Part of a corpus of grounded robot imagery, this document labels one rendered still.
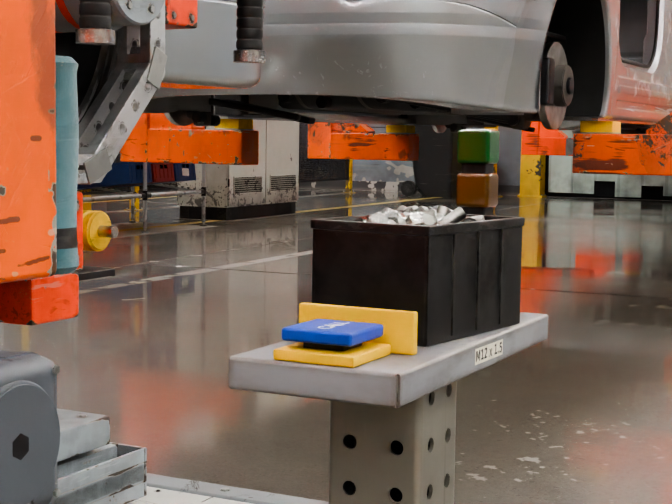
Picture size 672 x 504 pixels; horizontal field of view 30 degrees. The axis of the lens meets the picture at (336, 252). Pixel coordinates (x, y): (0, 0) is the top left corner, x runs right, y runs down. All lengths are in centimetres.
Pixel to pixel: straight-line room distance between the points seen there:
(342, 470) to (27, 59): 50
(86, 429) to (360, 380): 88
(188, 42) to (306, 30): 188
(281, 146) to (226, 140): 468
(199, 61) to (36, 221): 121
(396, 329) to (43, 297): 66
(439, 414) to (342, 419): 10
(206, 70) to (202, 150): 354
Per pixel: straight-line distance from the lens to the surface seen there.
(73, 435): 188
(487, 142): 143
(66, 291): 173
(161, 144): 598
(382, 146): 753
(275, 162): 1036
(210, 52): 233
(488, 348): 127
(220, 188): 974
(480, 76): 414
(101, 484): 190
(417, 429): 121
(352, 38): 408
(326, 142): 770
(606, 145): 509
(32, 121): 112
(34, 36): 112
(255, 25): 172
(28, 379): 139
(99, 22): 143
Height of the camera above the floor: 65
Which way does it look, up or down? 5 degrees down
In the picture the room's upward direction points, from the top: 1 degrees clockwise
